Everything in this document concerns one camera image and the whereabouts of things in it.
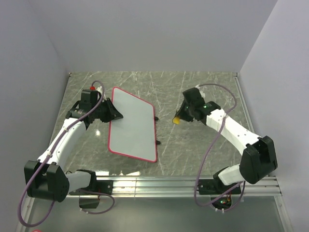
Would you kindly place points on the pink framed whiteboard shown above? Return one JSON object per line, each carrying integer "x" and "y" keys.
{"x": 134, "y": 135}

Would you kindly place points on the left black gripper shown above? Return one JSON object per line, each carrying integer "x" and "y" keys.
{"x": 113, "y": 113}

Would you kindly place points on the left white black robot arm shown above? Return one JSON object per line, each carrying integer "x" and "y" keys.
{"x": 51, "y": 163}

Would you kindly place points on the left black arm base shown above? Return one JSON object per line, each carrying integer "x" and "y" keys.
{"x": 101, "y": 186}

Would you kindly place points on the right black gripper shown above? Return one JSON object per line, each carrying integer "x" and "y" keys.
{"x": 181, "y": 115}

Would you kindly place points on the yellow bone shaped eraser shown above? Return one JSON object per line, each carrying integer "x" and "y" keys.
{"x": 176, "y": 120}

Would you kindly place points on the right side aluminium rail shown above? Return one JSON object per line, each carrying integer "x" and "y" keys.
{"x": 243, "y": 101}

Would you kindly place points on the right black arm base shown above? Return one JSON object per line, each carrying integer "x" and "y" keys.
{"x": 210, "y": 187}

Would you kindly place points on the aluminium mounting rail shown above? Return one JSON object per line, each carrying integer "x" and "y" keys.
{"x": 136, "y": 186}

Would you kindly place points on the whiteboard wire stand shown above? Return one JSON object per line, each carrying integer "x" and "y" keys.
{"x": 155, "y": 127}

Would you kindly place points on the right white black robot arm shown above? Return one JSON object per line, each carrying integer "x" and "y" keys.
{"x": 226, "y": 127}

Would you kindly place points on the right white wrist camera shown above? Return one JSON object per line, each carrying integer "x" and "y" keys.
{"x": 203, "y": 95}

